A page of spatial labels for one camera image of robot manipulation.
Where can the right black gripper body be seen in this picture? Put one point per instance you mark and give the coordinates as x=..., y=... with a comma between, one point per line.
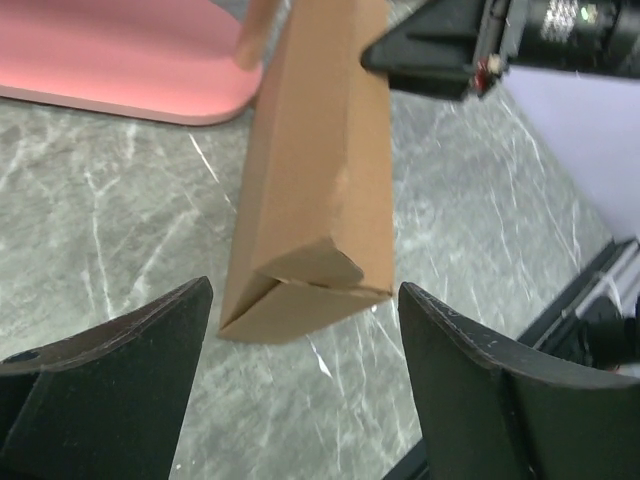
x=598, y=38

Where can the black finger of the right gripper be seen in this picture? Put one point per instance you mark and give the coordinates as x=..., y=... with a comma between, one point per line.
x=431, y=52

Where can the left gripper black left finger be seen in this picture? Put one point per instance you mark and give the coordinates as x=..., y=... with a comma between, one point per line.
x=109, y=402

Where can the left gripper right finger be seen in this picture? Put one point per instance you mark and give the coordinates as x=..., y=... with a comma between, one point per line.
x=490, y=407

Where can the brown cardboard box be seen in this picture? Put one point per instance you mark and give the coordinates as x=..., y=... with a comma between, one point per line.
x=313, y=240

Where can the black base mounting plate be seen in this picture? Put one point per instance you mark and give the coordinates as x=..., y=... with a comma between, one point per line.
x=594, y=322

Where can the pink three-tier shelf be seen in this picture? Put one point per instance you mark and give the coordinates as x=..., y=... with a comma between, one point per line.
x=180, y=62

